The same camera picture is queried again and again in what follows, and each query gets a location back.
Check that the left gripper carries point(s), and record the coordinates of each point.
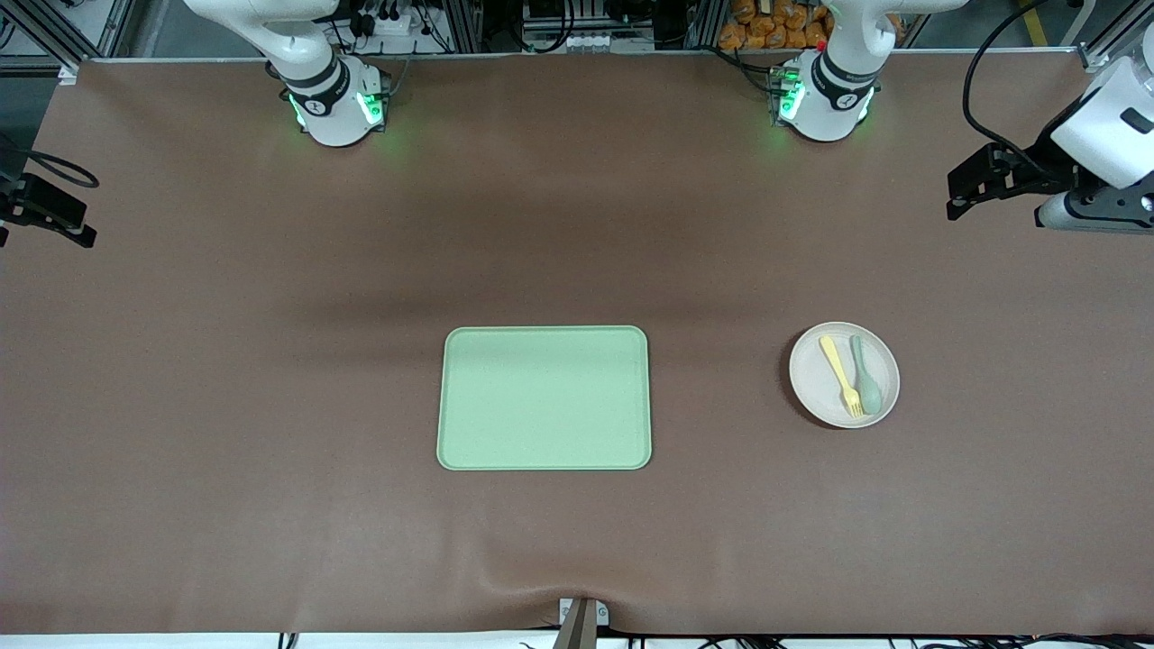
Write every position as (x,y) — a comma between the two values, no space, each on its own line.
(1043,165)

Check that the yellow plastic fork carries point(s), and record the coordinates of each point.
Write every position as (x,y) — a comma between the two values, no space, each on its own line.
(838,365)

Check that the pale green plastic spoon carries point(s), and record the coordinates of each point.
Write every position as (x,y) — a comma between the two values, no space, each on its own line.
(869,392)

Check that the round beige plate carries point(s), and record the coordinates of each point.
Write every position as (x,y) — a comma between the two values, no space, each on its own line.
(816,379)

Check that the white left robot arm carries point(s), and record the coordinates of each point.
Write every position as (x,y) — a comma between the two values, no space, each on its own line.
(829,108)

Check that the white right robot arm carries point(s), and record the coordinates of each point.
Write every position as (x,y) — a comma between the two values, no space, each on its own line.
(334,117)

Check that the orange snack bags pile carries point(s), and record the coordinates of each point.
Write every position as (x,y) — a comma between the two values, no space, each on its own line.
(766,27)

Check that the brown table cover mat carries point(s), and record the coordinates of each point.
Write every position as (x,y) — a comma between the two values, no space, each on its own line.
(270,451)

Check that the white power strip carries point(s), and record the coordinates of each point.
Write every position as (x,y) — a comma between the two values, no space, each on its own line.
(392,25)

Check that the light green rectangular tray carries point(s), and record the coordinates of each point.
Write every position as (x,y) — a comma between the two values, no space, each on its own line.
(541,397)

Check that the aluminium frame profile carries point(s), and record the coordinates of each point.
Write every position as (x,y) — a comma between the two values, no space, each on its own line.
(1104,41)
(63,36)

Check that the aluminium frame post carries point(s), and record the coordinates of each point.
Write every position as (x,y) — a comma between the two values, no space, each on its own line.
(708,22)
(464,22)

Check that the grey metal clamp bracket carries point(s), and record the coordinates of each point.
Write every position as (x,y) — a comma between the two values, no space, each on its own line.
(581,622)

